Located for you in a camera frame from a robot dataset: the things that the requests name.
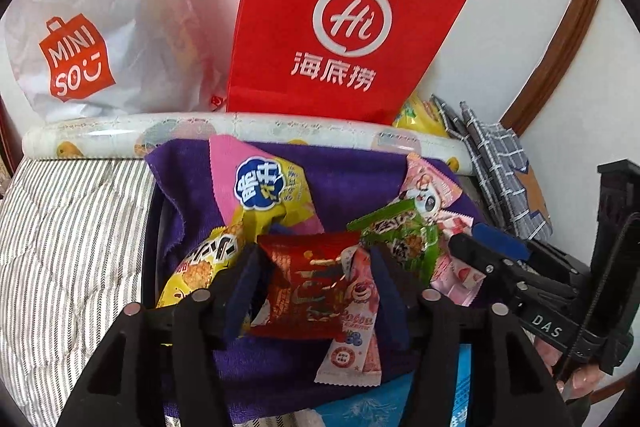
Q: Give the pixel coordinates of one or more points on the red paper bag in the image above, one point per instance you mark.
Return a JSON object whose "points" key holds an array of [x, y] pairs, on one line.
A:
{"points": [[345, 22]]}

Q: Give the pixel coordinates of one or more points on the grey checked cloth with star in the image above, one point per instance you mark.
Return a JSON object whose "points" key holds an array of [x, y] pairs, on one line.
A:
{"points": [[505, 177]]}

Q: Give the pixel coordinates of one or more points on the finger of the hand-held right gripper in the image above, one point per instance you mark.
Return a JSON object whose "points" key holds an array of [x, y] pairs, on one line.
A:
{"points": [[500, 239], [475, 257]]}

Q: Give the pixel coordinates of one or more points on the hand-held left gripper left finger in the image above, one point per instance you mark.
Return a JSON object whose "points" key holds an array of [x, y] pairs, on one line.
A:
{"points": [[240, 292]]}

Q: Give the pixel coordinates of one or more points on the blue tissue pack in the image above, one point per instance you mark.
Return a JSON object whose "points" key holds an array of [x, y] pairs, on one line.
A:
{"points": [[440, 387]]}

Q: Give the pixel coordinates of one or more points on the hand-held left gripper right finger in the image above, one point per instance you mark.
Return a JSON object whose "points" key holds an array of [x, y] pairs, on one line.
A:
{"points": [[387, 302]]}

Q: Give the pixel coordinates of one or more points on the brown wooden door frame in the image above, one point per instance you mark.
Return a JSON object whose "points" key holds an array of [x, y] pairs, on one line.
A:
{"points": [[560, 42]]}

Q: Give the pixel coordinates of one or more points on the green snack packet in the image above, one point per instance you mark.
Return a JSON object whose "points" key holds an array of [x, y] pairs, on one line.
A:
{"points": [[400, 232]]}

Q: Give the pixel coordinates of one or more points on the purple towel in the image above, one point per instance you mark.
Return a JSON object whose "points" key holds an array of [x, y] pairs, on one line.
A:
{"points": [[340, 187]]}

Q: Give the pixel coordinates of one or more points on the striped bed sheet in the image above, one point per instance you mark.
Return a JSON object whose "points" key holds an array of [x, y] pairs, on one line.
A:
{"points": [[65, 232]]}

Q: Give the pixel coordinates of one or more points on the pink peach candy packet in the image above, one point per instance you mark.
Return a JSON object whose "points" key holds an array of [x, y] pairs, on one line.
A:
{"points": [[460, 279]]}

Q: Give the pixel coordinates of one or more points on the white plastic shopping bag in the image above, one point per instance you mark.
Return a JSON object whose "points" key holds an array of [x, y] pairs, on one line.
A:
{"points": [[100, 32]]}

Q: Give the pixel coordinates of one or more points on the pink bear print snack packet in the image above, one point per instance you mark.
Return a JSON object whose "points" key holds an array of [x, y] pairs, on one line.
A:
{"points": [[350, 332]]}

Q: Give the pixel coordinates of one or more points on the pink white snack packet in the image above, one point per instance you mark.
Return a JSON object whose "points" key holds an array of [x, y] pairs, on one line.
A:
{"points": [[455, 224]]}

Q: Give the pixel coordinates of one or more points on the red snack packet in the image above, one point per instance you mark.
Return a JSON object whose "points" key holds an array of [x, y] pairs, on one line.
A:
{"points": [[305, 287]]}

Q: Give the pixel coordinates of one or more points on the pink panda print snack packet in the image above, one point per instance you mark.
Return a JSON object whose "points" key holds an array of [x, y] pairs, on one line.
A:
{"points": [[430, 192]]}

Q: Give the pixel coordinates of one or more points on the yellow pink snack packet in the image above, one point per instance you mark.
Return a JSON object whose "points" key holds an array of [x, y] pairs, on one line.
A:
{"points": [[265, 192]]}

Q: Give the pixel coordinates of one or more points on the yellow green drink packet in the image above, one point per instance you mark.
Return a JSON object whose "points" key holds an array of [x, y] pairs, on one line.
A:
{"points": [[417, 114]]}

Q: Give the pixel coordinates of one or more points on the person's right hand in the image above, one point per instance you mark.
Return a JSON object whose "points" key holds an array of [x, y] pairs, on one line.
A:
{"points": [[570, 377]]}

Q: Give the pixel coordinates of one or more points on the duck print rolled mat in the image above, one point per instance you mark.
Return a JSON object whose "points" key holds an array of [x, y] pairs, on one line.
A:
{"points": [[150, 137]]}

